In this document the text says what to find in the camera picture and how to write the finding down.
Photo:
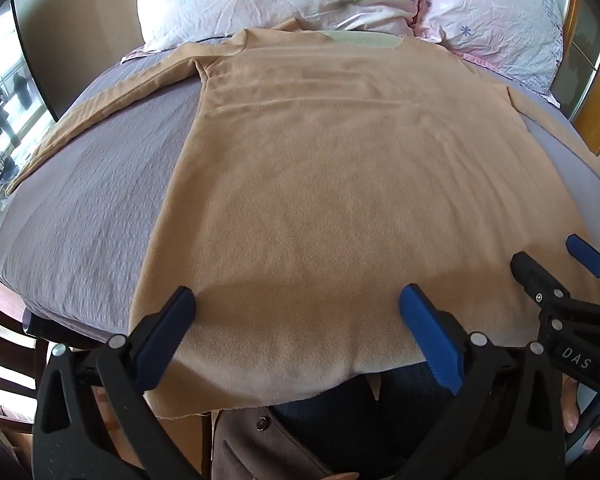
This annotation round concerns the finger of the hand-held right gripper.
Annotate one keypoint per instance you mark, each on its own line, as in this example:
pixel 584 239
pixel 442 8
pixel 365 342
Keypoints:
pixel 532 275
pixel 587 252

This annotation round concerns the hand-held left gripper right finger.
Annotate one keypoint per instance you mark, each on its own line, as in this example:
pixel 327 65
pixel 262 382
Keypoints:
pixel 430 330

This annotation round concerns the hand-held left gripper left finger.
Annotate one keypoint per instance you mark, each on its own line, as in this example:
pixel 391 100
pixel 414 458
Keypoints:
pixel 167 325

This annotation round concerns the tan long-sleeved shirt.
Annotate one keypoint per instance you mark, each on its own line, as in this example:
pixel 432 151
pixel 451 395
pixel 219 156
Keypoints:
pixel 330 185

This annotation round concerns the person's right hand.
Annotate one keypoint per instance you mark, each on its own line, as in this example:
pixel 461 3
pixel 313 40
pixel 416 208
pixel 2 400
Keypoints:
pixel 571 412

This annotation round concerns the blue jeans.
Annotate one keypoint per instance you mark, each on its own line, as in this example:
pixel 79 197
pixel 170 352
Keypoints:
pixel 380 425

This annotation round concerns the purple textured bed sheet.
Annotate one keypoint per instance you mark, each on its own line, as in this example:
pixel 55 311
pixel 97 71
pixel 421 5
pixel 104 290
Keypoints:
pixel 105 200

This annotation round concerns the brown jacket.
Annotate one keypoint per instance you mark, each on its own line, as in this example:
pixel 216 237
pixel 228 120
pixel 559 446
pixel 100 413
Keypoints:
pixel 250 450

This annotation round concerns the pink floral pillow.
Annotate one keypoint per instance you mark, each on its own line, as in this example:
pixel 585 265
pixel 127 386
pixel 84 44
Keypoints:
pixel 490 15

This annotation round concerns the black bed frame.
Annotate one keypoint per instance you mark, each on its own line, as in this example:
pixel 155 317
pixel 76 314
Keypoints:
pixel 55 327

